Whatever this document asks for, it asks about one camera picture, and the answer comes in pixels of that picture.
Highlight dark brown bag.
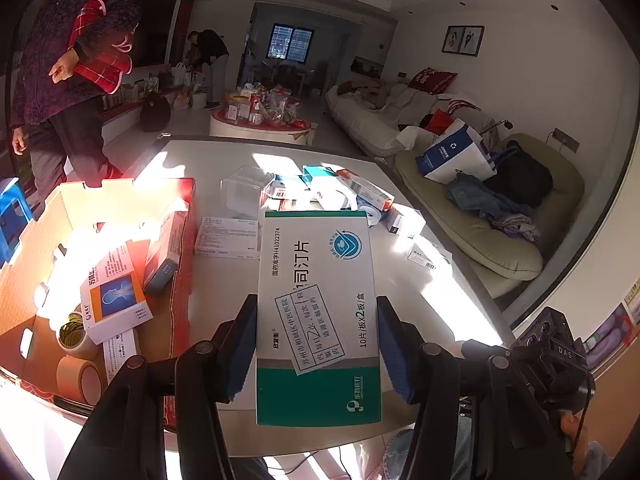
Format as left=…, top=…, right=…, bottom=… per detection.
left=139, top=92, right=173, bottom=133

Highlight framed wall picture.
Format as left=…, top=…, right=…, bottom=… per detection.
left=442, top=25, right=465, bottom=55
left=462, top=25, right=486, bottom=57

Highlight olive beanbag lounger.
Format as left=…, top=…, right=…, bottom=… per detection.
left=395, top=132, right=586, bottom=282

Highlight blue plastic stool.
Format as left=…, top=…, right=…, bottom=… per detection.
left=0, top=176, right=35, bottom=267

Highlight white orange medicine box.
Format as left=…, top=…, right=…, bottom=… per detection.
left=80, top=242, right=153, bottom=345

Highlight white plastic bags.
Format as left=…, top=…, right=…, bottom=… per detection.
left=170, top=62, right=210, bottom=111

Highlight red striped bag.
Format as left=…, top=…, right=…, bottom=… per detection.
left=422, top=100, right=483, bottom=136

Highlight beige tape roll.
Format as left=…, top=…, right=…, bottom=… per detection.
left=55, top=355, right=107, bottom=407

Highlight plain white medicine box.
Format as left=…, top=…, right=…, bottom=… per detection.
left=101, top=329, right=142, bottom=386

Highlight person's right hand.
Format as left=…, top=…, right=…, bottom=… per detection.
left=559, top=409, right=595, bottom=455

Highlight white green medicine box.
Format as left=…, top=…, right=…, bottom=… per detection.
left=255, top=210, right=383, bottom=427

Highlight red cardboard box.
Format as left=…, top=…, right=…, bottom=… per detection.
left=0, top=176, right=197, bottom=411

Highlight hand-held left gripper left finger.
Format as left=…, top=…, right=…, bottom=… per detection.
left=57, top=294, right=258, bottom=480

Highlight dining table with chairs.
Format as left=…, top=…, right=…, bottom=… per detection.
left=249, top=61, right=331, bottom=97

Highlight black bag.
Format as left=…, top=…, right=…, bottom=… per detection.
left=482, top=140, right=554, bottom=209

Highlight wall socket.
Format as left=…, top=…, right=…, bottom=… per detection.
left=551, top=128, right=582, bottom=154

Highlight window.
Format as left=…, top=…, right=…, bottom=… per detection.
left=270, top=22, right=315, bottom=64

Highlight white tape roll yellow-black core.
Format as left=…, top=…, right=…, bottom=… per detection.
left=56, top=310, right=95, bottom=361

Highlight white blue paper bag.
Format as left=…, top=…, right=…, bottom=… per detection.
left=415, top=117, right=497, bottom=184

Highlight white teal medicine box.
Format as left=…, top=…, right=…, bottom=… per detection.
left=301, top=164, right=347, bottom=190

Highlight red cushion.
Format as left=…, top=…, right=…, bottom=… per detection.
left=407, top=66, right=458, bottom=93

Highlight red plaid cloth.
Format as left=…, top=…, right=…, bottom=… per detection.
left=72, top=0, right=135, bottom=97

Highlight white glossy packet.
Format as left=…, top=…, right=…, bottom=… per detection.
left=311, top=184, right=360, bottom=212

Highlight white blue barcode box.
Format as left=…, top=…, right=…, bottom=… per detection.
left=259, top=180, right=302, bottom=212

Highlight white yellow-green medicine box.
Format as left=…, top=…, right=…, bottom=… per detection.
left=406, top=239, right=453, bottom=271

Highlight clear plastic box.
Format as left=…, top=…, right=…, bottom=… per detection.
left=220, top=164, right=277, bottom=207

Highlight person's trousers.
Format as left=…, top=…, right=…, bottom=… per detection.
left=382, top=425, right=418, bottom=480

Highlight white box blue side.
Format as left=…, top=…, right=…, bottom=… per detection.
left=385, top=205, right=427, bottom=237

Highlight brown clothes pile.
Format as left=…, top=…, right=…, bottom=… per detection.
left=337, top=82, right=398, bottom=109

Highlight blue jeans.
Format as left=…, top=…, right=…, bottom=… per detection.
left=444, top=172, right=531, bottom=221

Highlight white sofa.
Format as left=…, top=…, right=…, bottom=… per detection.
left=325, top=82, right=501, bottom=157

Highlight round red-rimmed coffee table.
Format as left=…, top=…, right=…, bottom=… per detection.
left=209, top=107, right=321, bottom=144

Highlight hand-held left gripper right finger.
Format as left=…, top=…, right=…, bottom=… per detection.
left=376, top=295, right=576, bottom=480

